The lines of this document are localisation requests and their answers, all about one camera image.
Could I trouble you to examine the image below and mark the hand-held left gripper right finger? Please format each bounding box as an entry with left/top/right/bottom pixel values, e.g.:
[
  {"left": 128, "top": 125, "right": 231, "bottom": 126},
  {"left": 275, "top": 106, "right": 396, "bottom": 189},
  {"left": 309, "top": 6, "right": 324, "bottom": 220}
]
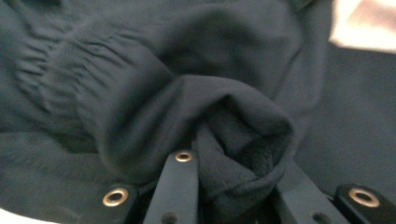
[{"left": 273, "top": 158, "right": 350, "bottom": 224}]

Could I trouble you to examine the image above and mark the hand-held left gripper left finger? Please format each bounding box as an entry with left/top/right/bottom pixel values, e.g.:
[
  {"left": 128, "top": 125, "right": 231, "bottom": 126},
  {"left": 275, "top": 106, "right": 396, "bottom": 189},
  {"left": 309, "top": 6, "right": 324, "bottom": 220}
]
[{"left": 142, "top": 150, "right": 200, "bottom": 224}]

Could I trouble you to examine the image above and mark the black cloth garment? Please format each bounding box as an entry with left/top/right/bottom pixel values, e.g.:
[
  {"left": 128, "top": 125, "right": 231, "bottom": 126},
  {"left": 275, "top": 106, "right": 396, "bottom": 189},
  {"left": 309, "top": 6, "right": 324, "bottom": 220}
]
[{"left": 0, "top": 0, "right": 396, "bottom": 224}]

